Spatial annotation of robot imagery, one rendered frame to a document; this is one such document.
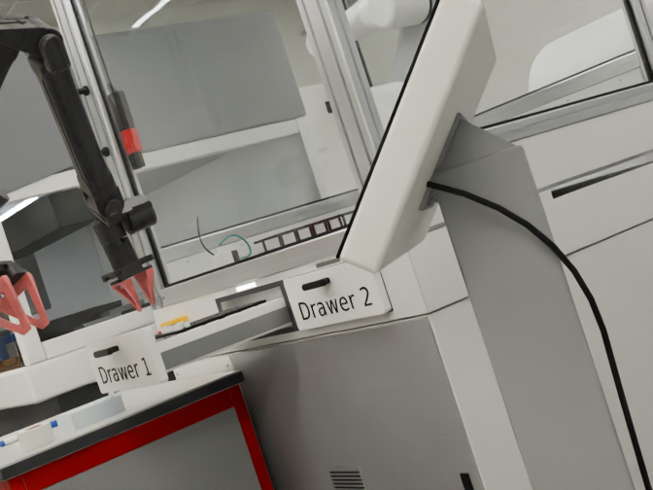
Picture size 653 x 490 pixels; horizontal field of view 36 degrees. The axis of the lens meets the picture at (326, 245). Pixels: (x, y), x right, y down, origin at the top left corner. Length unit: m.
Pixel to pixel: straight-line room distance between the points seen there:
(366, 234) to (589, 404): 0.38
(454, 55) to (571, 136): 1.14
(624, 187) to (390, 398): 0.72
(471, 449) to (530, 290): 0.65
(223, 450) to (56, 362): 0.75
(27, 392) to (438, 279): 1.41
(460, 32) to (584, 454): 0.54
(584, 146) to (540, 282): 0.99
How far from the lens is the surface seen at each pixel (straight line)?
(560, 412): 1.29
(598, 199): 2.22
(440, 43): 1.09
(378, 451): 2.07
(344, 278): 1.93
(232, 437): 2.33
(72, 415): 2.25
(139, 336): 1.98
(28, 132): 2.99
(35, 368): 2.88
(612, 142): 2.31
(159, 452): 2.24
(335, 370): 2.08
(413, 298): 1.83
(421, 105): 1.09
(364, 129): 1.82
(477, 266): 1.27
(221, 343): 2.05
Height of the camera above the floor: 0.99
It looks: level
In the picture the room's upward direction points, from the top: 18 degrees counter-clockwise
